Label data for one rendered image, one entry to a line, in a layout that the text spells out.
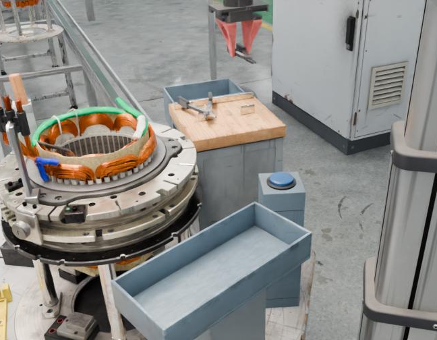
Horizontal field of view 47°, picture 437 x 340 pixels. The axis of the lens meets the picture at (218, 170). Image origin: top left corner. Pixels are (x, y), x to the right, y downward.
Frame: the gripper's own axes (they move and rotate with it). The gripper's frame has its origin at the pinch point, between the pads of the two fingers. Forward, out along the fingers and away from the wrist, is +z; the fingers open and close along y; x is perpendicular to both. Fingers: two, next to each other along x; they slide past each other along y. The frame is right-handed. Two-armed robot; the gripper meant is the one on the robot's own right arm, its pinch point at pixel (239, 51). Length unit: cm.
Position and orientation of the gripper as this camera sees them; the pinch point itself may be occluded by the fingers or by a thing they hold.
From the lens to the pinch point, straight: 103.4
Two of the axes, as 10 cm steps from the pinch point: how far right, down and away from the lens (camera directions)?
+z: 0.5, 8.8, 4.8
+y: -9.5, 1.9, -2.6
